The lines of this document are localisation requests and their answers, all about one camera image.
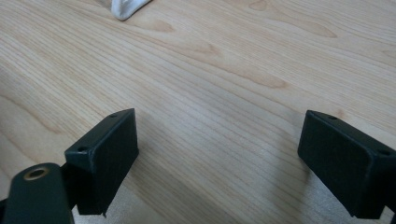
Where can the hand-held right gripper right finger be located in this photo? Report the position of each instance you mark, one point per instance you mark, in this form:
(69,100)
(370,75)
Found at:
(345,168)

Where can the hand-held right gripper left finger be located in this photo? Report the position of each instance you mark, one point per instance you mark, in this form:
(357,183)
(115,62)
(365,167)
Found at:
(106,161)

